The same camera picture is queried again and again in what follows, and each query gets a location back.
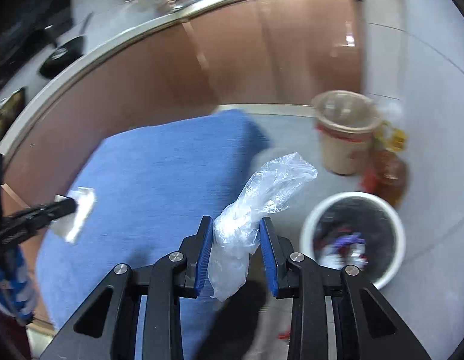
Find white tissue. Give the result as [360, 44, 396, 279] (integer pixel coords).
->
[49, 187, 96, 244]

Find clear plastic bag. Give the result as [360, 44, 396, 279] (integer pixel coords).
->
[208, 153, 318, 302]

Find white trash bin black liner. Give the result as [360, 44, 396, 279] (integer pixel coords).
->
[300, 192, 406, 289]

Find beige trash bin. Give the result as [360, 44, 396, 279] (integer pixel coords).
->
[312, 90, 382, 176]

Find brown kitchen cabinets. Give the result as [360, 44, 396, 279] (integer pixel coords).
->
[0, 0, 364, 214]

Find blue gloved left hand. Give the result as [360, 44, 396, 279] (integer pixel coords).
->
[0, 246, 37, 326]

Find blue terry towel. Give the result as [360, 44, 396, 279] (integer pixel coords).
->
[35, 111, 269, 359]

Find cooking oil bottle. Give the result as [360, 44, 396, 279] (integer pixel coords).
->
[361, 121, 408, 207]

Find black frying pan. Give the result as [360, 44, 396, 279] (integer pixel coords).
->
[38, 12, 94, 80]

